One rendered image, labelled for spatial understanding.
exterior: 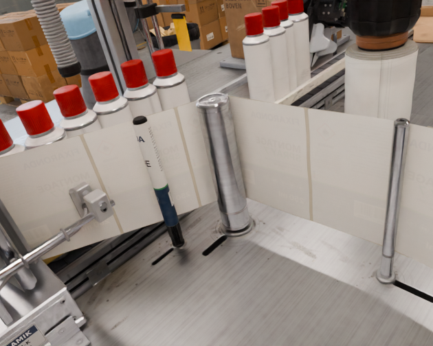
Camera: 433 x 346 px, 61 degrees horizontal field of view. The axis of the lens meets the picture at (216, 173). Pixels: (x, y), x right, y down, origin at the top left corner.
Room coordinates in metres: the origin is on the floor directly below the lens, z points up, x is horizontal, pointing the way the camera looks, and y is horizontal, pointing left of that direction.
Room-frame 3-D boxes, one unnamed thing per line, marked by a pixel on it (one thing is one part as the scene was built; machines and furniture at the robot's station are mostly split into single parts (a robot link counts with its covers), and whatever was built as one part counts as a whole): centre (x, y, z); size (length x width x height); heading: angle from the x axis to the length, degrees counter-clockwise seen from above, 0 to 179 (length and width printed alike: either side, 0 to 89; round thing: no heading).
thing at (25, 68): (4.28, 1.60, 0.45); 1.20 x 0.84 x 0.89; 47
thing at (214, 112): (0.39, -0.01, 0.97); 0.05 x 0.05 x 0.19
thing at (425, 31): (1.25, -0.77, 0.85); 0.30 x 0.26 x 0.04; 129
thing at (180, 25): (0.64, 0.01, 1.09); 0.03 x 0.01 x 0.06; 39
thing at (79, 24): (0.97, 0.23, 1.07); 0.13 x 0.12 x 0.14; 164
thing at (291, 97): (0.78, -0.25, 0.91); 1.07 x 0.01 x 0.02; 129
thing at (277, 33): (0.75, -0.17, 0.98); 0.05 x 0.05 x 0.20
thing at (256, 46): (0.71, -0.13, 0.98); 0.05 x 0.05 x 0.20
